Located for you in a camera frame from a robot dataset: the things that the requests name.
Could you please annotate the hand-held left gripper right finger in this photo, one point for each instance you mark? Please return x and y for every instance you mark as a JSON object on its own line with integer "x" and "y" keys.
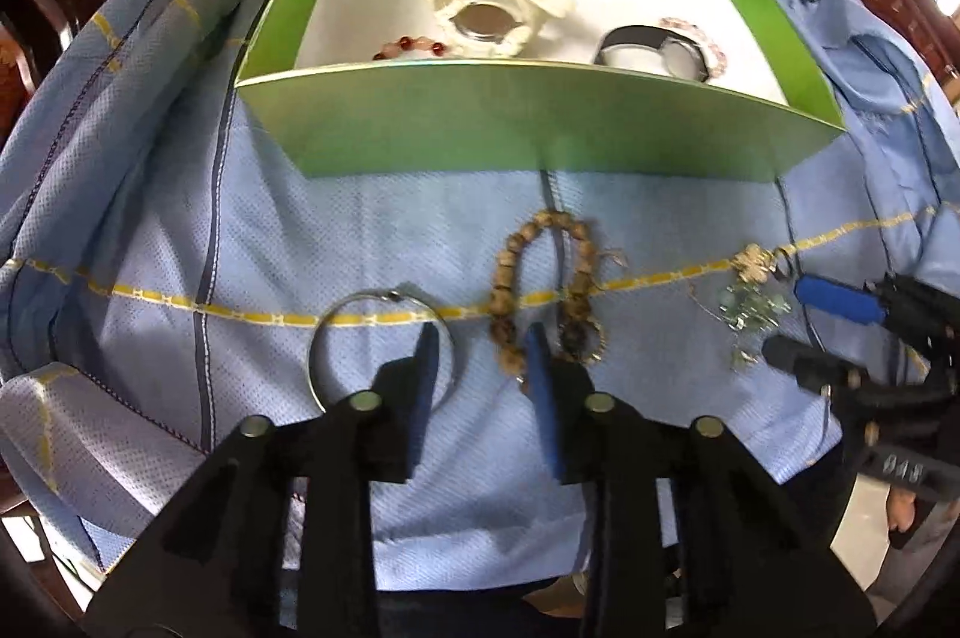
{"x": 541, "y": 398}

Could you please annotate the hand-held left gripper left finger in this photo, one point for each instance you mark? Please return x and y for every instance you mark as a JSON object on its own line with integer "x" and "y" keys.
{"x": 427, "y": 375}

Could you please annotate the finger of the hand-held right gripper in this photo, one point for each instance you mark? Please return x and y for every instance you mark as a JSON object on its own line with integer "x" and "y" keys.
{"x": 810, "y": 366}
{"x": 832, "y": 300}

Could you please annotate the silver bangle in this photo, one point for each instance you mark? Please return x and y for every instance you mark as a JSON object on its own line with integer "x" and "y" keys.
{"x": 356, "y": 300}

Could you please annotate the green cardboard box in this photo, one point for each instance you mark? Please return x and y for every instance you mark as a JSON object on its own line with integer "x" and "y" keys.
{"x": 525, "y": 120}

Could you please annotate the person's right hand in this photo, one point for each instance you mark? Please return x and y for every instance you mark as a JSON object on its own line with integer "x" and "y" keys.
{"x": 900, "y": 510}

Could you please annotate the grey garment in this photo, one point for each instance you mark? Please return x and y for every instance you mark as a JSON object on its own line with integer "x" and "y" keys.
{"x": 926, "y": 555}

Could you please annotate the light blue cloth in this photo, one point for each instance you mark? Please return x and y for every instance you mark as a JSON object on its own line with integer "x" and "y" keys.
{"x": 300, "y": 233}

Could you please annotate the black and silver wristwatch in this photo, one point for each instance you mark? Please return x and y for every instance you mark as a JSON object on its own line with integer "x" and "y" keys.
{"x": 637, "y": 38}

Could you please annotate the small red patterned cushion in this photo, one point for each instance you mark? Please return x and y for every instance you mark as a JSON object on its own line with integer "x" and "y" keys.
{"x": 11, "y": 75}

